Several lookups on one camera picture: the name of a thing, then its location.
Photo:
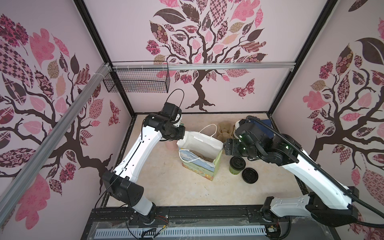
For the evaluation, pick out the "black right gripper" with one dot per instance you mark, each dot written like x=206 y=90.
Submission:
x=232 y=143

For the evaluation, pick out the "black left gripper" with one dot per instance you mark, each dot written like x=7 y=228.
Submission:
x=179 y=136

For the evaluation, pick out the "green white paper bag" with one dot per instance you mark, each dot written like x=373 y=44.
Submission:
x=205 y=143

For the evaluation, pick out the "green paper coffee cup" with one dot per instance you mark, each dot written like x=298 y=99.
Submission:
x=235 y=170

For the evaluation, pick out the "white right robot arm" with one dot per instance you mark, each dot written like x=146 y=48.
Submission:
x=327 y=203

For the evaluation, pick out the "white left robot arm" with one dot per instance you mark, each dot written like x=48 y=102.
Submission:
x=121 y=182

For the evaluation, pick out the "stack of paper cups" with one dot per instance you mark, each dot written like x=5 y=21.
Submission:
x=238 y=124

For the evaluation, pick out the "pink straw holder cup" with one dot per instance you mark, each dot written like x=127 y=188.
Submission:
x=172 y=145

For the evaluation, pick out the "stack of pulp cup carriers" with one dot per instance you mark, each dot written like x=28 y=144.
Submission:
x=225 y=131

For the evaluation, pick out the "stack of black lids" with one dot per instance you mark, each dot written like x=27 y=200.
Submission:
x=250 y=175

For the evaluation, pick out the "black wire basket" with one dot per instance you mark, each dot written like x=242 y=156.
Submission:
x=138 y=77

